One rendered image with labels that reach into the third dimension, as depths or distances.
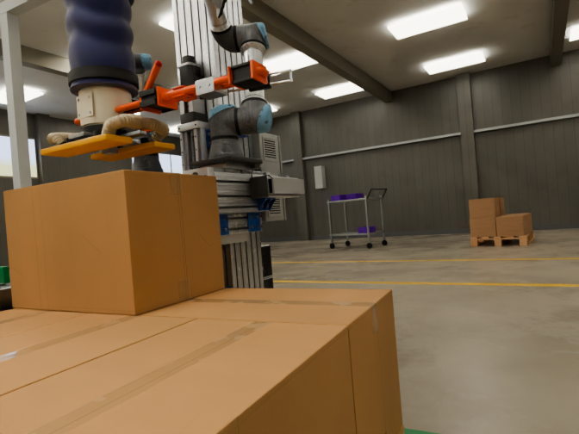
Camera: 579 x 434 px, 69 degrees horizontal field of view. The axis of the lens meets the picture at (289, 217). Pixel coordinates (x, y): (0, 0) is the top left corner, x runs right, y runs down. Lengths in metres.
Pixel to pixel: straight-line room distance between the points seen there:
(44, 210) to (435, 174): 10.75
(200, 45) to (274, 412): 1.84
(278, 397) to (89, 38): 1.30
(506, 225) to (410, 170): 4.51
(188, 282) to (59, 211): 0.44
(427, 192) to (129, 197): 10.77
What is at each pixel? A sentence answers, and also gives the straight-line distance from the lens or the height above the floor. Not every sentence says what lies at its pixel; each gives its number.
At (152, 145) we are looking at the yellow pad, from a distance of 1.52.
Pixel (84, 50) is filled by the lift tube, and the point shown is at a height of 1.37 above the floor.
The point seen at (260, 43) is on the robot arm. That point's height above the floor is 1.55.
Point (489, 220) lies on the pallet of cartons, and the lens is 7.95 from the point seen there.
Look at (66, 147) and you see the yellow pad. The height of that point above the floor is 1.06.
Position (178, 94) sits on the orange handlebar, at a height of 1.17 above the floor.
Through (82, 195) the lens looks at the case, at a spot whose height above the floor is 0.89.
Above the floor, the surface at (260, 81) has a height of 1.16.
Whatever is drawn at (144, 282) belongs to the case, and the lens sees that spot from 1.26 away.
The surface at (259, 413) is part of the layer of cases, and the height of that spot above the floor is 0.52.
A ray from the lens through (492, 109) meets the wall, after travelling 11.65.
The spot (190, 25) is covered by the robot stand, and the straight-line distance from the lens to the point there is 2.29.
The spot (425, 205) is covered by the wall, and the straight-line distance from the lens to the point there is 11.72.
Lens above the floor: 0.78
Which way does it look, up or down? level
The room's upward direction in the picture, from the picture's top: 5 degrees counter-clockwise
